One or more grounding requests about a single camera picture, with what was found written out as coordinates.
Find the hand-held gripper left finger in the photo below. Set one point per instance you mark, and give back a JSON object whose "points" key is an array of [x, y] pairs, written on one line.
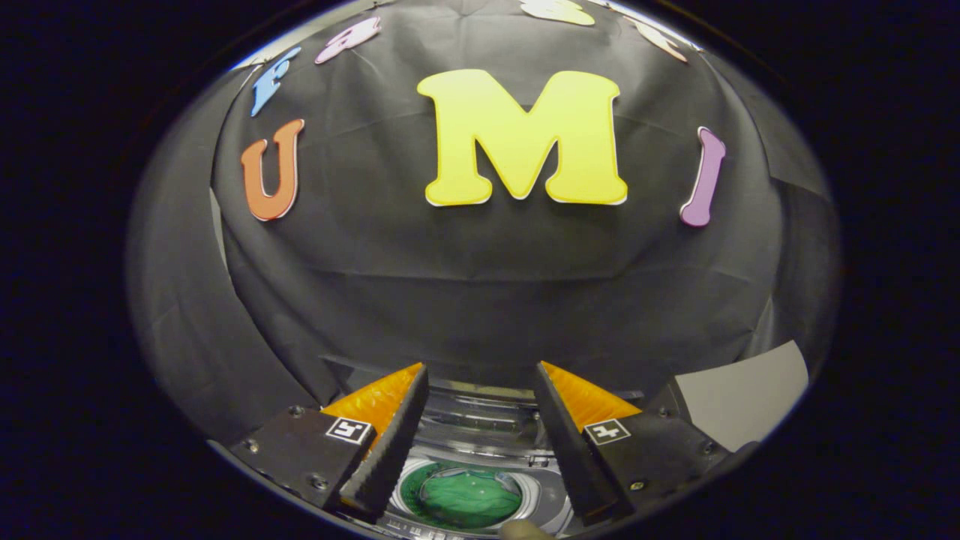
{"points": [[390, 457]]}

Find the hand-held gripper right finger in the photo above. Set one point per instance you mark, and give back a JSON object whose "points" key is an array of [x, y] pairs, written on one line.
{"points": [[570, 457]]}

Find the green polo shirt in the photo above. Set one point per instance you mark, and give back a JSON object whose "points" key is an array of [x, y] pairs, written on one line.
{"points": [[465, 499]]}

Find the beige cabinet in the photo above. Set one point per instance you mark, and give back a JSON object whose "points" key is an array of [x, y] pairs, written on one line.
{"points": [[742, 397]]}

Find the black backdrop cloth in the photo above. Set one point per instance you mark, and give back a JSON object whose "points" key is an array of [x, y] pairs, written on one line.
{"points": [[487, 285]]}

